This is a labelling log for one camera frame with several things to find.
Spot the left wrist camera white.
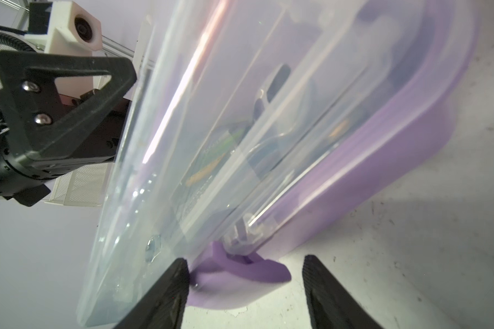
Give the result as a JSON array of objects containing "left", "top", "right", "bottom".
[{"left": 24, "top": 1, "right": 102, "bottom": 57}]

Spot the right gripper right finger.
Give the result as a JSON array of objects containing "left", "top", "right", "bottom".
[{"left": 302, "top": 255, "right": 381, "bottom": 329}]

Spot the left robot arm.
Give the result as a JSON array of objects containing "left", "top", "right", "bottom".
[{"left": 0, "top": 41, "right": 137, "bottom": 206}]

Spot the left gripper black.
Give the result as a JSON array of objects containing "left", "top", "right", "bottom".
[{"left": 0, "top": 51, "right": 137, "bottom": 206}]

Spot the purple toolbox clear lid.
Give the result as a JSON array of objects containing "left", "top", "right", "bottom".
[{"left": 77, "top": 1, "right": 476, "bottom": 327}]

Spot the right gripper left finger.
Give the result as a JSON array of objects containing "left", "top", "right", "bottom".
[{"left": 115, "top": 259, "right": 189, "bottom": 329}]

